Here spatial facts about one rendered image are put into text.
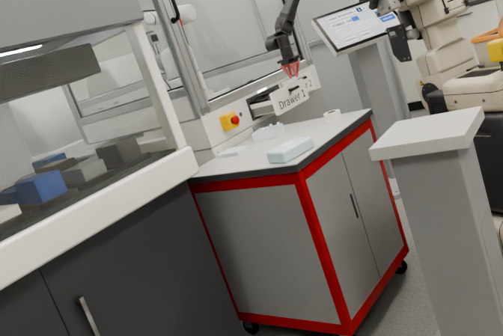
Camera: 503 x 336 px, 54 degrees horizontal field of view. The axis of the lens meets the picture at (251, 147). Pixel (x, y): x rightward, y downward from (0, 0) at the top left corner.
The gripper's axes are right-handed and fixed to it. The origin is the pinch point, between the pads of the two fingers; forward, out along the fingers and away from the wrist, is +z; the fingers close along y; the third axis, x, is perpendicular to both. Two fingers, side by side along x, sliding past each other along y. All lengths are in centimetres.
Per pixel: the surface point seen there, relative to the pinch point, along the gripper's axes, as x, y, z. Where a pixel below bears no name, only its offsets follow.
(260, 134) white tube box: 36.3, 1.1, 17.1
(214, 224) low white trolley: 74, 7, 41
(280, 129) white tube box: 30.7, -5.7, 17.5
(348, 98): -150, 56, 46
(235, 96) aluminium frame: 23.6, 19.2, -0.1
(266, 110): 16.1, 10.0, 10.9
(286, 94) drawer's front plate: 7.2, 2.4, 7.0
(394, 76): -151, 14, 36
